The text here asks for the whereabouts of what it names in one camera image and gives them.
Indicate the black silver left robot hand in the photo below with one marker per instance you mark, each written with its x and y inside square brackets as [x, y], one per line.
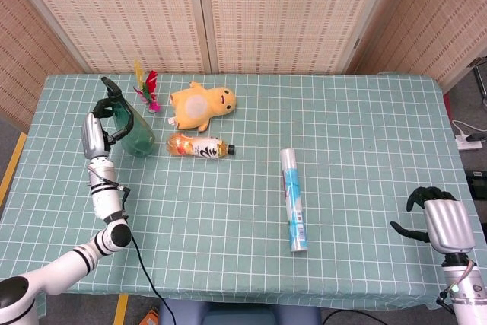
[93, 138]

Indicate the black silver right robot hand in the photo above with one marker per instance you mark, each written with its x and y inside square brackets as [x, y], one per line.
[449, 226]

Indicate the green spray bottle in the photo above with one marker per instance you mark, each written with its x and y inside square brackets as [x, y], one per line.
[141, 138]

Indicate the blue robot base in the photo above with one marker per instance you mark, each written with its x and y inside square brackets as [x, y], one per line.
[236, 315]

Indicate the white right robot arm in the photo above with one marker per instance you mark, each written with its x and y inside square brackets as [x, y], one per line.
[470, 298]

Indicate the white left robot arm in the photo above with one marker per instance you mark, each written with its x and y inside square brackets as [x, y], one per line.
[104, 199]

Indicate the orange drink bottle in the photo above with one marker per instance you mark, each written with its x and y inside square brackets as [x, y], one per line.
[198, 147]

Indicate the black box device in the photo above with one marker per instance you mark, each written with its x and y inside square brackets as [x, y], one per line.
[478, 192]

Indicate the colourful feather shuttlecock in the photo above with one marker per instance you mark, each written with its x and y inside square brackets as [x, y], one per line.
[150, 91]

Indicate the white power strip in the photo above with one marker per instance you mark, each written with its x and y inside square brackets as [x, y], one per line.
[468, 144]

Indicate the woven bamboo screen panel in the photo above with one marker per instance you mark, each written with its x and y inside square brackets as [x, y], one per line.
[23, 55]
[437, 16]
[114, 9]
[285, 9]

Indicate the yellow plush toy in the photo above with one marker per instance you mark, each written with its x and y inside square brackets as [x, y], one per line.
[198, 106]

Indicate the green checked tablecloth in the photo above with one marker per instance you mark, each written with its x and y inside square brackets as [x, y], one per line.
[228, 207]

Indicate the metal chair leg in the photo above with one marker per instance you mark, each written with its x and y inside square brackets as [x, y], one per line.
[480, 77]

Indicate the plastic wrap roll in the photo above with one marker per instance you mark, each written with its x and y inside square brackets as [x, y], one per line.
[293, 195]

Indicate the orange cardboard box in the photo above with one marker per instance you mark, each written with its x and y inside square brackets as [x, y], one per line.
[150, 318]

